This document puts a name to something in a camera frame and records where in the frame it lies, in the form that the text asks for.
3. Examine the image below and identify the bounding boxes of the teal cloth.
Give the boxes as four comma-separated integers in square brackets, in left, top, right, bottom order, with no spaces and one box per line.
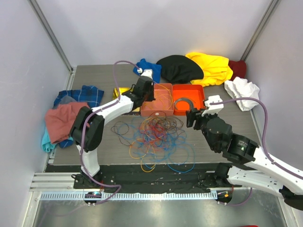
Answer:
[41,128,59,153]

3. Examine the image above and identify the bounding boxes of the orange thin cable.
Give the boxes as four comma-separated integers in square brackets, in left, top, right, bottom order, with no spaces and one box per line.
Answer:
[127,115,180,173]
[144,87,173,112]

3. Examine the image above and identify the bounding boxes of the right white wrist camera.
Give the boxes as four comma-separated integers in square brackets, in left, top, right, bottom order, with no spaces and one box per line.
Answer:
[202,95,224,116]

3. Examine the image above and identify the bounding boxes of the white slotted cable duct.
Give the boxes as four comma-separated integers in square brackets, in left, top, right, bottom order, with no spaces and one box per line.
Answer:
[40,191,217,201]

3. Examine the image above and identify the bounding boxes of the dark red cloth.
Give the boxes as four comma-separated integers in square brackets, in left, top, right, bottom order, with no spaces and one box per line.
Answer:
[228,60,247,81]

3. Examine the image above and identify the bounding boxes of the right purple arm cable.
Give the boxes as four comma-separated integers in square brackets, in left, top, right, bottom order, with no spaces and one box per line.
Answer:
[210,96,303,180]

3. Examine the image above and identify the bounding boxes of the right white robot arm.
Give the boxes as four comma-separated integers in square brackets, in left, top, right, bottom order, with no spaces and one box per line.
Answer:
[186,108,303,210]

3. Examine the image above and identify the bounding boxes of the salmon pink plastic box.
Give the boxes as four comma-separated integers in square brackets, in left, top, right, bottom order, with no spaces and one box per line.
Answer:
[140,83,174,117]

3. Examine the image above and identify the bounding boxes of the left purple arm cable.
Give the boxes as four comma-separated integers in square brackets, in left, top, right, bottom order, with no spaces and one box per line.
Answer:
[79,60,143,206]

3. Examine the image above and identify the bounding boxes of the gold metal tin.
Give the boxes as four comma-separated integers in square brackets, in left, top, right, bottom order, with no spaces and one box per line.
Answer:
[112,87,141,116]

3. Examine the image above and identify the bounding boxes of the red thin cable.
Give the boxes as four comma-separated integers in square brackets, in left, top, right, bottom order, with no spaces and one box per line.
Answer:
[142,120,173,147]

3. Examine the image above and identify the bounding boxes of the salmon red cloth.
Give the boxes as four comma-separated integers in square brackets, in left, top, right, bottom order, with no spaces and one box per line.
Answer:
[45,102,89,144]

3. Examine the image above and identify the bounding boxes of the white cloth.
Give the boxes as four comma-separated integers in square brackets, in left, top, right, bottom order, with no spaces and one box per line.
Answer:
[224,77,260,112]

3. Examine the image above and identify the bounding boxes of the dark brown thin cable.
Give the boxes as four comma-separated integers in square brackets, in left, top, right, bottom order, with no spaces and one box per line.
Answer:
[110,115,185,147]

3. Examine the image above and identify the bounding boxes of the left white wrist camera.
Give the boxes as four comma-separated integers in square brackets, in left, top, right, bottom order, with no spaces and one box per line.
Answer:
[137,68,153,81]

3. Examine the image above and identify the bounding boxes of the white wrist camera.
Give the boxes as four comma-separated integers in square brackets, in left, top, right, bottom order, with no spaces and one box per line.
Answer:
[202,95,224,116]
[137,68,153,81]

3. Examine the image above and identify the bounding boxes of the yellow cloth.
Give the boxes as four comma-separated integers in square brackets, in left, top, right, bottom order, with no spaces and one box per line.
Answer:
[185,52,233,87]

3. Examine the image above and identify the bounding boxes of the blue plaid cloth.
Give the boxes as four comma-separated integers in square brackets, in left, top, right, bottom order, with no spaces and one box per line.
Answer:
[52,85,104,148]

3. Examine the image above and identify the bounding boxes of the grey coiled cable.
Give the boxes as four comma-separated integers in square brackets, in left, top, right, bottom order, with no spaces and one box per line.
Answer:
[174,97,196,111]

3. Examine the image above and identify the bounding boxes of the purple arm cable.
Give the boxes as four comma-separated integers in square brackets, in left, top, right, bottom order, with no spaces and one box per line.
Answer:
[79,60,143,206]
[210,96,303,180]

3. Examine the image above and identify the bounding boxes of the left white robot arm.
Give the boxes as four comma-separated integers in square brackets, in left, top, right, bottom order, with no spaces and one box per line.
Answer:
[70,76,155,189]

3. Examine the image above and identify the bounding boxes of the blue thin cable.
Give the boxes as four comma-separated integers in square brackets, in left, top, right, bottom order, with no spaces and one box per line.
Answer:
[116,118,196,173]

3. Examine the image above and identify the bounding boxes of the orange plastic box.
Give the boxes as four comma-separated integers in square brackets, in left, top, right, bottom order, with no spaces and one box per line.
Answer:
[172,84,205,116]

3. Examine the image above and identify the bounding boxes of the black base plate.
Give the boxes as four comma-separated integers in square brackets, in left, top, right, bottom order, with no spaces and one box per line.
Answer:
[72,163,231,194]

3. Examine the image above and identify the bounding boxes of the black cloth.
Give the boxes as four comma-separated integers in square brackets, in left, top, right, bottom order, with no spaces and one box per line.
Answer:
[156,55,204,84]

